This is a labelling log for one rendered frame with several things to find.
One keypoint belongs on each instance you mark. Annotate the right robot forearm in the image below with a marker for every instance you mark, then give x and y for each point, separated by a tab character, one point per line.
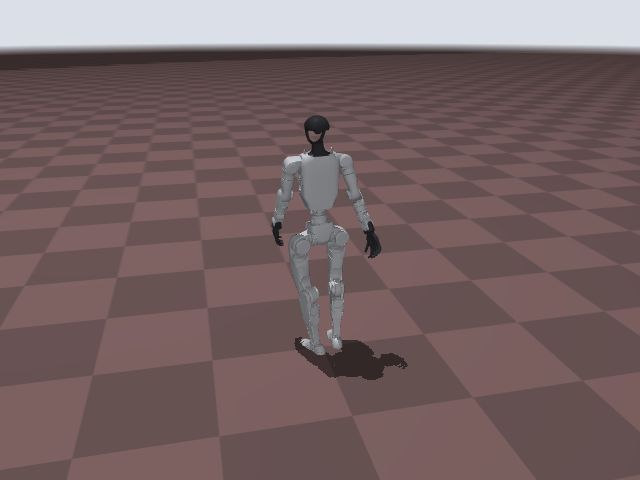
361	212

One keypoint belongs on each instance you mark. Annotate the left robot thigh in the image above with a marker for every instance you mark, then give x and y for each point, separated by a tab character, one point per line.
299	246

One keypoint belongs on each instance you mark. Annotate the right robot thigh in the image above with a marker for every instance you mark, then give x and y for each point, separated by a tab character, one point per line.
336	253

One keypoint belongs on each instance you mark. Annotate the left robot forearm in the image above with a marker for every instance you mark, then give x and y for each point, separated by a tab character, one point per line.
280	209

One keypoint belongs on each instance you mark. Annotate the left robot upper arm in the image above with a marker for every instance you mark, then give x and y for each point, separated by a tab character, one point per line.
291	166

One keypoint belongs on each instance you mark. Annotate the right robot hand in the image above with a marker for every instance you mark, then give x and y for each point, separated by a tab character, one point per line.
372	241

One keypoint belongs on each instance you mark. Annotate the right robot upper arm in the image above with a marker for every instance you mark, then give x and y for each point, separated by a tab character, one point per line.
349	175

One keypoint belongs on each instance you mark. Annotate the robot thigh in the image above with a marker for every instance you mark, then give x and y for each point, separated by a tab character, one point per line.
299	246
336	253

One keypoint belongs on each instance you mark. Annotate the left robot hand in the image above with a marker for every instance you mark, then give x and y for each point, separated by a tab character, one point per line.
276	233

